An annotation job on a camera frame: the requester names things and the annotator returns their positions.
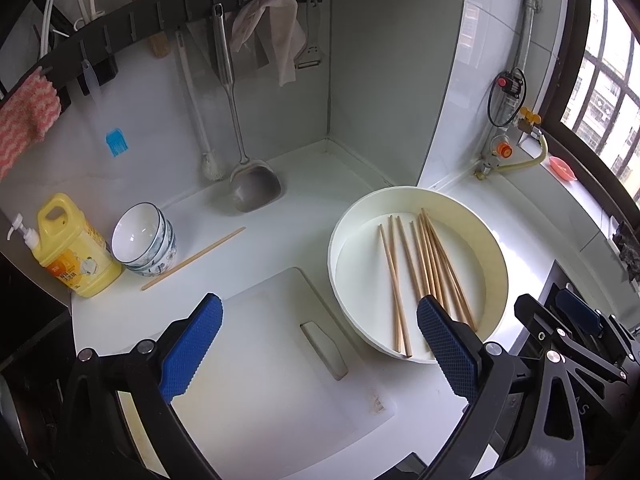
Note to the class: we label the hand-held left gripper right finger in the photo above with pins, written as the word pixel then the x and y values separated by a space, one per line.
pixel 447 350

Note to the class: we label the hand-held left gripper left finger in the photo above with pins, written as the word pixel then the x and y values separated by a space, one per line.
pixel 192 345

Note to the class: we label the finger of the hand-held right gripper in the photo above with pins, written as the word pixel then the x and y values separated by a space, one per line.
pixel 577 307
pixel 537 317

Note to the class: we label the bunch of wooden chopsticks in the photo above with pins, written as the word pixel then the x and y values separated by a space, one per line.
pixel 435 270

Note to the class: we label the single wooden chopstick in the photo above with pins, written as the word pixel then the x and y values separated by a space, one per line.
pixel 193 258

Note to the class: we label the cream round basin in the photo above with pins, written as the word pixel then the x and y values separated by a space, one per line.
pixel 360 270

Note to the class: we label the steel sink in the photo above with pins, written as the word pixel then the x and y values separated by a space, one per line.
pixel 556 280

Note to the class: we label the white plastic cutting board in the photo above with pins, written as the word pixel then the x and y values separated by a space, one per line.
pixel 260 350

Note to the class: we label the dark crumpled cloth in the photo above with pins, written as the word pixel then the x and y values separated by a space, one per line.
pixel 629 250

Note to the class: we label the floral ceramic bowl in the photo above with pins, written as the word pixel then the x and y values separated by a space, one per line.
pixel 137 232
pixel 142 265
pixel 150 272

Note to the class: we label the pink plastic dish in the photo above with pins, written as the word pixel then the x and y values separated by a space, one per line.
pixel 562 169

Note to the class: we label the yellow dish soap bottle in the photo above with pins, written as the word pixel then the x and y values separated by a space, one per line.
pixel 75 255

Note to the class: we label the steel wok spatula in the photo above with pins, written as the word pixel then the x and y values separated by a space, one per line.
pixel 255 190

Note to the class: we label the blue silicone basting brush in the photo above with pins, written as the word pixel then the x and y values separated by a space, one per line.
pixel 116 144

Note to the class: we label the window with metal bars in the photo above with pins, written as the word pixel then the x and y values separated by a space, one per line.
pixel 600 85

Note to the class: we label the grey gas pipe with valves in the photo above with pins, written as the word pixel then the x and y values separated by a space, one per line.
pixel 529 35

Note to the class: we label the pink striped dishcloth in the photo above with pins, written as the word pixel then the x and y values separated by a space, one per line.
pixel 25 120

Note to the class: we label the steel peeler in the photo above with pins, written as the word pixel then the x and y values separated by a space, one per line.
pixel 310 57

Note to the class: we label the beige hanging rag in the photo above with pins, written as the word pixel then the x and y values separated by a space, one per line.
pixel 280 30

